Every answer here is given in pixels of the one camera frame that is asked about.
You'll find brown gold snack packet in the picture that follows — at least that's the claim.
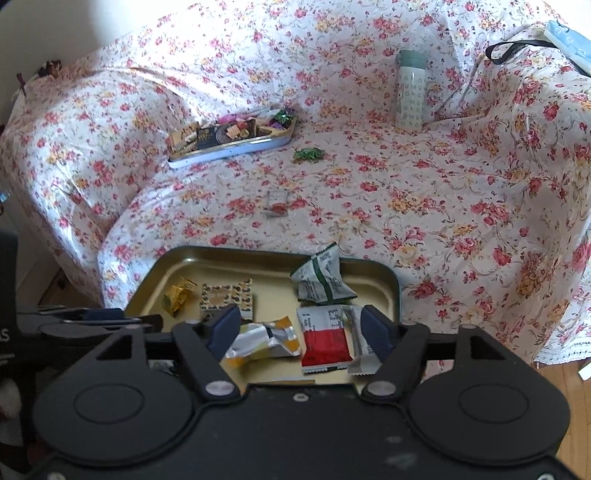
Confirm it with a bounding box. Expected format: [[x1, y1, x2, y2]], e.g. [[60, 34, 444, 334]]
[[170, 122, 200, 155]]

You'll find pale green patterned bottle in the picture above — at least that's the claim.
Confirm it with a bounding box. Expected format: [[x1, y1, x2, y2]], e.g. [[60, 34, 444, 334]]
[[394, 50, 428, 130]]

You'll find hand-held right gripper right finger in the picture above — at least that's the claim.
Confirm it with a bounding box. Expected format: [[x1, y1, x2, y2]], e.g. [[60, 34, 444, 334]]
[[360, 304, 509, 402]]

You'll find blue patterned pouch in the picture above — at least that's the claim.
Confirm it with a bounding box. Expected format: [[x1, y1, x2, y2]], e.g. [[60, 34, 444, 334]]
[[544, 19, 591, 77]]

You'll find green white snack packet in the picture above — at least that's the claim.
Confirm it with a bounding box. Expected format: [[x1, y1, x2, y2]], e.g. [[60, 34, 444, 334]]
[[291, 242, 358, 305]]

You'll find red white snack packet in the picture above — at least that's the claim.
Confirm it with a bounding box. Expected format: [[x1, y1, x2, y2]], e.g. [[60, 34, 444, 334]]
[[297, 305, 354, 376]]

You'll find brown patterned snack packet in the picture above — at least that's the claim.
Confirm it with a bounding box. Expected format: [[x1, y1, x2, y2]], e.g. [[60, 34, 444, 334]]
[[199, 278, 254, 323]]

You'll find small clear snack packet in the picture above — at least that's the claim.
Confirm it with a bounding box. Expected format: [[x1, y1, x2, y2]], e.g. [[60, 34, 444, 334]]
[[265, 189, 291, 217]]

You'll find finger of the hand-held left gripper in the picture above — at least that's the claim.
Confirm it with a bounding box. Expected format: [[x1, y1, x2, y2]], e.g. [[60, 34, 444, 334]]
[[39, 306, 164, 340]]

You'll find gold tin tray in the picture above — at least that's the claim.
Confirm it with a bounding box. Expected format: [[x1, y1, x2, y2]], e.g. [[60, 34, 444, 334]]
[[124, 246, 402, 386]]

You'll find floral bed sheet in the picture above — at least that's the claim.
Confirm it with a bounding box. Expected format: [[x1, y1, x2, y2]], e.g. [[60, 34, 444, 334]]
[[0, 0, 591, 365]]

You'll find gold foil candy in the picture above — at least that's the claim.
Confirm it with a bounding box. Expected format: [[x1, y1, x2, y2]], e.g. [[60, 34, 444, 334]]
[[161, 276, 198, 317]]

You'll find yellow silver snack packet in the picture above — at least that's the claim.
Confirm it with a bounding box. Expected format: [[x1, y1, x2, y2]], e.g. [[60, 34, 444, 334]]
[[224, 316, 301, 368]]

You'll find black biscuit packet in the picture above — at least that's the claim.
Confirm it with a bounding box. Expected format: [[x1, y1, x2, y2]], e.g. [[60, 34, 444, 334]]
[[196, 121, 257, 151]]

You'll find white grey snack bar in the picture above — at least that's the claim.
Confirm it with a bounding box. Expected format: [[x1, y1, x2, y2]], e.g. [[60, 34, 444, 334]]
[[344, 305, 384, 376]]

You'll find black strap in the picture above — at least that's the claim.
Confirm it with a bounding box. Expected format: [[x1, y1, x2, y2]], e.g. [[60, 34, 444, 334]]
[[485, 41, 555, 65]]

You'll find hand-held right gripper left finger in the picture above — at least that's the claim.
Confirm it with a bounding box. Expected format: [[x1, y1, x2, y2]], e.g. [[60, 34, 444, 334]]
[[95, 304, 243, 402]]

